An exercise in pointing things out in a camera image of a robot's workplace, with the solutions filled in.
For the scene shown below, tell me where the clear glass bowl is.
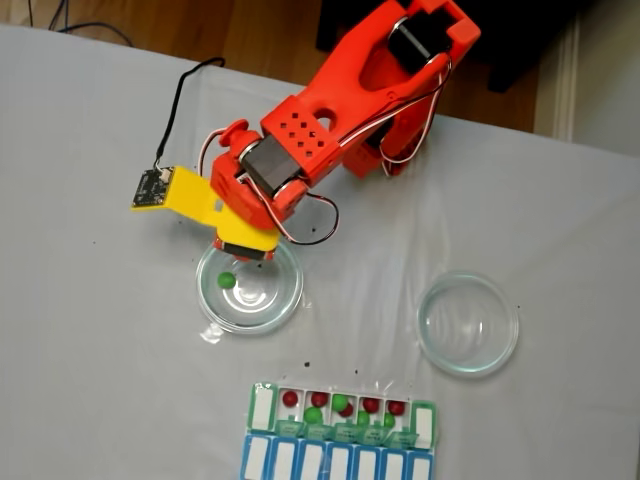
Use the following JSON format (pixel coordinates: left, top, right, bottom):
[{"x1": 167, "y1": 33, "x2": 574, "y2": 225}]
[
  {"x1": 194, "y1": 234, "x2": 305, "y2": 336},
  {"x1": 416, "y1": 269, "x2": 520, "y2": 379}
]

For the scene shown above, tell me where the green weekly pill organizer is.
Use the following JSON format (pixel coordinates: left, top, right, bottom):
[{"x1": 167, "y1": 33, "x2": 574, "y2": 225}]
[{"x1": 248, "y1": 381, "x2": 439, "y2": 449}]

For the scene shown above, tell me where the blue weekly pill organizer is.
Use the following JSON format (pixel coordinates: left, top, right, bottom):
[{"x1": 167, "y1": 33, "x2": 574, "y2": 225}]
[{"x1": 241, "y1": 433, "x2": 434, "y2": 480}]

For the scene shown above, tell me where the dark wooden furniture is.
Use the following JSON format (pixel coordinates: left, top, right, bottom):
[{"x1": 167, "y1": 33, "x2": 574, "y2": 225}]
[{"x1": 314, "y1": 0, "x2": 601, "y2": 94}]

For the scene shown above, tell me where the white door trim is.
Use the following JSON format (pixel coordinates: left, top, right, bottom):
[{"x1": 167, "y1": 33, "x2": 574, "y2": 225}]
[{"x1": 552, "y1": 19, "x2": 584, "y2": 144}]

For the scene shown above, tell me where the red white black servo wire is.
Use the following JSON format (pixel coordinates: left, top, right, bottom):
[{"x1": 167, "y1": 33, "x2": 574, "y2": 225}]
[
  {"x1": 287, "y1": 192, "x2": 341, "y2": 247},
  {"x1": 199, "y1": 128, "x2": 226, "y2": 171},
  {"x1": 329, "y1": 52, "x2": 454, "y2": 176}
]

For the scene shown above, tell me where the black camera circuit board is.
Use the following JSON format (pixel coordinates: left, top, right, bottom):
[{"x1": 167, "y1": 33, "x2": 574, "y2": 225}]
[{"x1": 131, "y1": 168, "x2": 174, "y2": 209}]

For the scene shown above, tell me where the black camera cable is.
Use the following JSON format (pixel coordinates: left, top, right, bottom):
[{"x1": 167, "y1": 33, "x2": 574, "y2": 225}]
[{"x1": 153, "y1": 56, "x2": 226, "y2": 174}]

